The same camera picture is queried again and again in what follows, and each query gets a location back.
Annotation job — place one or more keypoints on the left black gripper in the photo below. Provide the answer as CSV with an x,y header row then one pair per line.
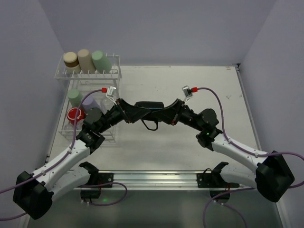
x,y
123,110

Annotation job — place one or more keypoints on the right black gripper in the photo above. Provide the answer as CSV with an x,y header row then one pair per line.
x,y
177,111

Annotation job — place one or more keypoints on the black mug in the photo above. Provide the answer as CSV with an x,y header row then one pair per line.
x,y
151,106

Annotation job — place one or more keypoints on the clear faceted glass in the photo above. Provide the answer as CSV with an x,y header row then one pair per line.
x,y
106,104

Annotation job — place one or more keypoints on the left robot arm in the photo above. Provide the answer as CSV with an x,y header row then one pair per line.
x,y
33,192

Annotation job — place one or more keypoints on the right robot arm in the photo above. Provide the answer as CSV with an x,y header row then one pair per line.
x,y
272,174

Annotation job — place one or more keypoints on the lavender cup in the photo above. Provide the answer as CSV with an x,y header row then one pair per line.
x,y
89,103

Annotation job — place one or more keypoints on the green cup upper shelf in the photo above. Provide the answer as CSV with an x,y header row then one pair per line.
x,y
101,62

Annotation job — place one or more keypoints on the green cup shelf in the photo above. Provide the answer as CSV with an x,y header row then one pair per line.
x,y
75,97
101,62

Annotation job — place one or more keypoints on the green cup lower shelf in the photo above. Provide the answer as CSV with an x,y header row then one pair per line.
x,y
75,97

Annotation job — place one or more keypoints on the red cup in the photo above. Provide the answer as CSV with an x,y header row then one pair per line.
x,y
73,115

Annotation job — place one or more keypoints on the beige cup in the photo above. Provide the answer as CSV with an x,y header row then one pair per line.
x,y
85,61

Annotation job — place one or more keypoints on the brown and cream cup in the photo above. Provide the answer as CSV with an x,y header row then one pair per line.
x,y
71,62

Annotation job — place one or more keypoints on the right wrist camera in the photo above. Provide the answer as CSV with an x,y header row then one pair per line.
x,y
188,93

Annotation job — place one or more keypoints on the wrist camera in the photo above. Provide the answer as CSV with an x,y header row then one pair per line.
x,y
111,94
188,93

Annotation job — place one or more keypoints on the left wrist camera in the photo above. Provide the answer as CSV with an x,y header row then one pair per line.
x,y
111,94

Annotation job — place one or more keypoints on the white wire dish rack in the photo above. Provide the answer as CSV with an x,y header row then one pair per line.
x,y
86,83

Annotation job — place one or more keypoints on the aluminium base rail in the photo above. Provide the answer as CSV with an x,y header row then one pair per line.
x,y
162,180

